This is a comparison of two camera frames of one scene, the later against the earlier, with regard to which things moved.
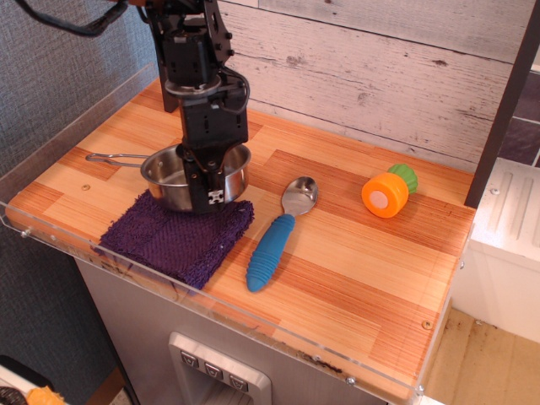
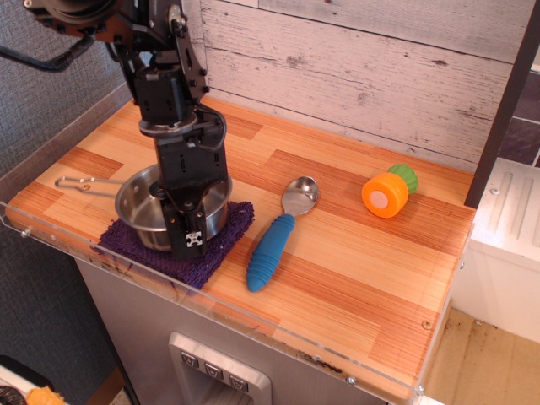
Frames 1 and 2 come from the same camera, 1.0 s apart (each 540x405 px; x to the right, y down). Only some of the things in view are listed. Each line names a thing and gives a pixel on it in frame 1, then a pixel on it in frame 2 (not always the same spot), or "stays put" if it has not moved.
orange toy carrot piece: x=386 y=195 stays put
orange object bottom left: x=43 y=396 stays put
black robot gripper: x=213 y=100 -> x=189 y=165
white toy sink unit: x=498 y=280 stays put
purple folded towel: x=180 y=246 stays put
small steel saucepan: x=164 y=177 -> x=137 y=207
